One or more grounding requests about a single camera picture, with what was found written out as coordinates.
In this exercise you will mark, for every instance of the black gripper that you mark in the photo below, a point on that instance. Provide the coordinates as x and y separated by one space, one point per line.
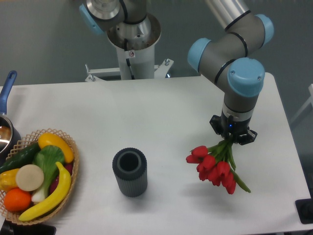
224 126

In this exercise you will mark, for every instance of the red tulip bouquet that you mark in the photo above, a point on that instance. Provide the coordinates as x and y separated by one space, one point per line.
216 164

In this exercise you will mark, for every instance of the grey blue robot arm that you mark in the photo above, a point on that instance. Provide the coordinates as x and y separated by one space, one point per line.
226 63

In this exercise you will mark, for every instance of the dark grey ribbed vase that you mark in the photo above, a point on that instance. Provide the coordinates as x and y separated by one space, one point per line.
130 169

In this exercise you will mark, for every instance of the black device at edge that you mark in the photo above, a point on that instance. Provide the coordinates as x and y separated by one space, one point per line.
305 210

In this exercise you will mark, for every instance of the purple red vegetable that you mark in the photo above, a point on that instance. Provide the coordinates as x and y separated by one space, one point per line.
54 184

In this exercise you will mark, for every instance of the yellow banana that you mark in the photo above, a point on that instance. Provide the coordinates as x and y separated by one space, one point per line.
53 199

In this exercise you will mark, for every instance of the green bok choy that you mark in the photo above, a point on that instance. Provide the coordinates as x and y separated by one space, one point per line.
46 160

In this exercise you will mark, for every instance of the green cucumber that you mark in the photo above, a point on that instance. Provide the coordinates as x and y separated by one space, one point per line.
23 157

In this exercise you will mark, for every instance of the beige round slice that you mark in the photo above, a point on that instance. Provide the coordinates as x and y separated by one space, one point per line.
29 177

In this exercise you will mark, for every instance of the orange fruit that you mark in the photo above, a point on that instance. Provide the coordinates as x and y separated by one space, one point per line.
17 200

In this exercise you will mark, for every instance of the woven wicker basket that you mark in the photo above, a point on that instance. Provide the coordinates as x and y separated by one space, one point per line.
25 142

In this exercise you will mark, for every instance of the black object bottom left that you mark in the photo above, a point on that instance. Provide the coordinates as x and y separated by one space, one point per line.
9 228

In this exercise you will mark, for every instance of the white frame at right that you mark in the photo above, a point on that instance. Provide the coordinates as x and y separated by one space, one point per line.
304 110

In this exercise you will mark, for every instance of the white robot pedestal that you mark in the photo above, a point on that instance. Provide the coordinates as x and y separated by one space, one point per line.
135 48

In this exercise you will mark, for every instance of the blue handled pot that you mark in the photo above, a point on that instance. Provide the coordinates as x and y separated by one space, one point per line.
9 136

